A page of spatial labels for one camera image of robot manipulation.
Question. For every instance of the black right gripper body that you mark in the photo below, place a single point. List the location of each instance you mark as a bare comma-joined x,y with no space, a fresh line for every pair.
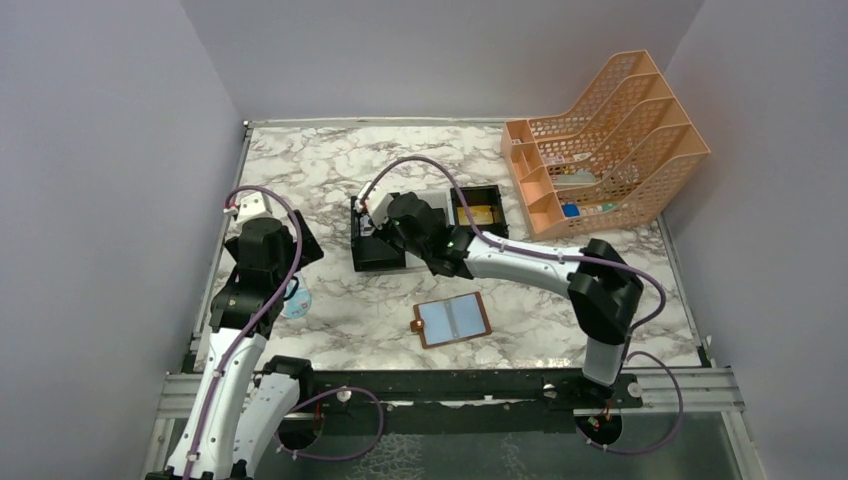
369,225

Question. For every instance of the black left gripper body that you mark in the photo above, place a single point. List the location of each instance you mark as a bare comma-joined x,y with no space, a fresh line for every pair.
304,244

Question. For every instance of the brown leather card holder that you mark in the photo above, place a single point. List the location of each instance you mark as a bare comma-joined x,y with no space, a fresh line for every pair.
449,321

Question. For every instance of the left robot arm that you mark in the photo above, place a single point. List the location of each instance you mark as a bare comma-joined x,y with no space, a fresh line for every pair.
226,434

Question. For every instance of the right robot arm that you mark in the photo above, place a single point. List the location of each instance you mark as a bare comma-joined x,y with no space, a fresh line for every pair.
603,290

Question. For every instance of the gold card in tray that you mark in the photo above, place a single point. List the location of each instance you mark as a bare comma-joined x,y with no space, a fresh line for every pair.
479,215

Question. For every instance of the white middle tray box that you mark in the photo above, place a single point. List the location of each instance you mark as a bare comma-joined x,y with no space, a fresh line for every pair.
439,199

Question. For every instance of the blue correction tape blister pack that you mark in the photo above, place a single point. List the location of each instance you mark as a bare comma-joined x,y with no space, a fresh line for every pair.
297,299

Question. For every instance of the black left tray box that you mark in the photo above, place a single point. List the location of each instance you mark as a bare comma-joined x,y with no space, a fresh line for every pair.
371,254

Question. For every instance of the black tray box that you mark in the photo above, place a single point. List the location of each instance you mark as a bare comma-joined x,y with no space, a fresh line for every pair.
485,204
371,254

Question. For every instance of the black right tray box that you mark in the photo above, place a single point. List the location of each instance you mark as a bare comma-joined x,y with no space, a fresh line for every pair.
485,204

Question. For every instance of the orange plastic file organizer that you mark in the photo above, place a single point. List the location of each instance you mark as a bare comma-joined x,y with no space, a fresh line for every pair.
614,160

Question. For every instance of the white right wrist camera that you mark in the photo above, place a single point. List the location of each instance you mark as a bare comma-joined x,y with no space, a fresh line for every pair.
372,202

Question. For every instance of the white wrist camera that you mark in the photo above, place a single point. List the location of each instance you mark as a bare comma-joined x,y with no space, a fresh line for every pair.
253,206
372,202

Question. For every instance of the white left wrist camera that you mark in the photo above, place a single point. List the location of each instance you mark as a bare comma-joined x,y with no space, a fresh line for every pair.
253,206

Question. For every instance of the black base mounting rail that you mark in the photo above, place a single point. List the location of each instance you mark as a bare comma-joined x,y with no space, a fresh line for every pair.
434,402

